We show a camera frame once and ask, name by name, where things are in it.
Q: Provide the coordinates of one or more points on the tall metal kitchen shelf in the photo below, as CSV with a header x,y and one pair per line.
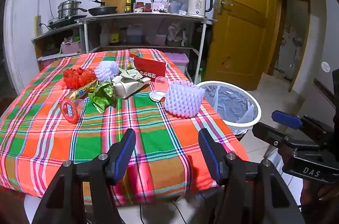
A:
x,y
145,16

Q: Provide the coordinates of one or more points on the pink plastic basket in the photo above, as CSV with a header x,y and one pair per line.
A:
x,y
71,47

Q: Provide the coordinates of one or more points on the red lid jelly cup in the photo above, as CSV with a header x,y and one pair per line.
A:
x,y
69,110

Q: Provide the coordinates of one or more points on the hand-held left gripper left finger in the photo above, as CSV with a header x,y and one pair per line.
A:
x,y
124,157

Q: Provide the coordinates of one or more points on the black induction cooker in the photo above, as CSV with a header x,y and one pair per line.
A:
x,y
63,22

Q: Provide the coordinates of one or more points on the steel steamer pot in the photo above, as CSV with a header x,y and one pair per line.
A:
x,y
68,9

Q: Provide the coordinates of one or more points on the clear plastic cup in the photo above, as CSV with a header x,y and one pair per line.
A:
x,y
161,84

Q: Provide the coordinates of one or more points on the translucent plastic tub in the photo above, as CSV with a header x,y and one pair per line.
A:
x,y
160,39

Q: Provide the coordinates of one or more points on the purple lid storage box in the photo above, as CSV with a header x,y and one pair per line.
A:
x,y
177,62

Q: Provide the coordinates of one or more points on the low kitchen shelf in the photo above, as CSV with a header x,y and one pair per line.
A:
x,y
53,33

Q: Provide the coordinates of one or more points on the beige paper food package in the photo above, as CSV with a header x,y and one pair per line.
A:
x,y
127,88

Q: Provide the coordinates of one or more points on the plaid orange green tablecloth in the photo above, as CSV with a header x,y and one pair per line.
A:
x,y
159,133

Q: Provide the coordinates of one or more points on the yellowed power strip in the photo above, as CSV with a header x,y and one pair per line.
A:
x,y
38,26

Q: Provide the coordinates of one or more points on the crumpled plastic bags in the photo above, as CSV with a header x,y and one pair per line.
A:
x,y
176,34

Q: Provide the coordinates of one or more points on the yellow sausage stick wrapper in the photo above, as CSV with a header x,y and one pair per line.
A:
x,y
83,91

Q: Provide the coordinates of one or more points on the round white wall sticker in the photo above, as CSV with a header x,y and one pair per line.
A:
x,y
325,66

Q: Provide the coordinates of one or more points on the small white foam fruit net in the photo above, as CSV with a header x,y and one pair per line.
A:
x,y
106,70

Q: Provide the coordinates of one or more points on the black frying pan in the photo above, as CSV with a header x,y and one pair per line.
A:
x,y
103,11

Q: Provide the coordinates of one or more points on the large white foam fruit net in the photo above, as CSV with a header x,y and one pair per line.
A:
x,y
182,99

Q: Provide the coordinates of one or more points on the person's right hand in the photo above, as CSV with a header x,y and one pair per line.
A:
x,y
317,194

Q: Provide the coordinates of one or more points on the red noodle packet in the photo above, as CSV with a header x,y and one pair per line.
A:
x,y
151,66

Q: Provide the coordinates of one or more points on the pink utensil holder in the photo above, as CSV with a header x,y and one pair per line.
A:
x,y
160,8

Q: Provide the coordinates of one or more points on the green plastic bottle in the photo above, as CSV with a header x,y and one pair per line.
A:
x,y
199,78

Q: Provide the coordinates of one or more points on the white electric kettle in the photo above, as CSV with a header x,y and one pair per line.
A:
x,y
197,5

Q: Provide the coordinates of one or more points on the wooden door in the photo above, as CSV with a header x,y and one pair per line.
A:
x,y
238,27

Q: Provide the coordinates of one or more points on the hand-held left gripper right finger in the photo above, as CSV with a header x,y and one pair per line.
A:
x,y
209,157

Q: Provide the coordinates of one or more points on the white round trash bin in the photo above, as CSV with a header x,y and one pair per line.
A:
x,y
258,112

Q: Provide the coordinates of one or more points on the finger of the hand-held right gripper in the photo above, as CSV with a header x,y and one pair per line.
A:
x,y
287,119
267,132

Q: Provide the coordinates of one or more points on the translucent plastic jug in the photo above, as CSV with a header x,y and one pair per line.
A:
x,y
135,35

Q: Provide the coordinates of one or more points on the clear plastic container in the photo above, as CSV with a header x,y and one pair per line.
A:
x,y
177,6

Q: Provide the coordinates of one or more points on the green foil snack wrapper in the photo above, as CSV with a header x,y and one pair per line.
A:
x,y
103,96

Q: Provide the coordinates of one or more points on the red sauce jar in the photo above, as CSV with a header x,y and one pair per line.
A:
x,y
147,7
139,7

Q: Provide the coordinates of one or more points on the red plastic bag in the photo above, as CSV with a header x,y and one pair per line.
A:
x,y
78,78

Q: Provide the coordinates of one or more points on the dark bottle yellow label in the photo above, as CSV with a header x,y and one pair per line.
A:
x,y
114,37

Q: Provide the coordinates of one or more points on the dark sauce bottle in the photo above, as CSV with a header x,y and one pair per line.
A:
x,y
133,4

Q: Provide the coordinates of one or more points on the white round lid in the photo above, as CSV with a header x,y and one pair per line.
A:
x,y
156,96

